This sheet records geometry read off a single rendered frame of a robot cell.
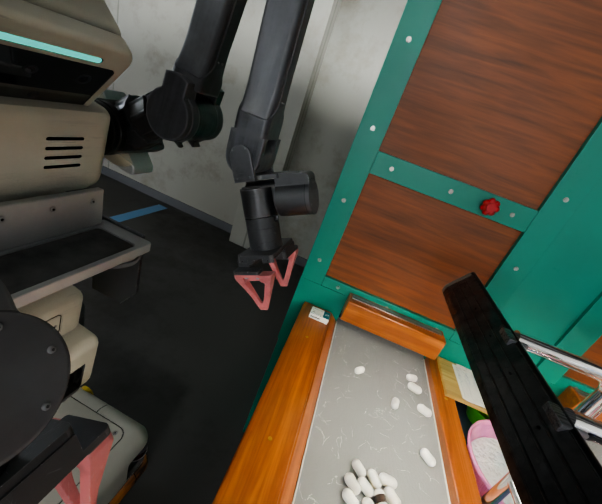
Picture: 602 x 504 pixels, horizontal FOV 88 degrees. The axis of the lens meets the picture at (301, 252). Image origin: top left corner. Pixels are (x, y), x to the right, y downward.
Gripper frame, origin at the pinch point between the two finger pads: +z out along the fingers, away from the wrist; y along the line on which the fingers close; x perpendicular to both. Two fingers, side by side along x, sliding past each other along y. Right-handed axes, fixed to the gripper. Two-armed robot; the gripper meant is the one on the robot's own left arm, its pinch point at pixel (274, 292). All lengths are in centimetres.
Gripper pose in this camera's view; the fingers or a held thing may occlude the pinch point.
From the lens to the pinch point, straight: 58.6
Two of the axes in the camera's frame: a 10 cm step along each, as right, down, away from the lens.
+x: -9.4, 0.2, 3.3
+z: 1.2, 9.5, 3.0
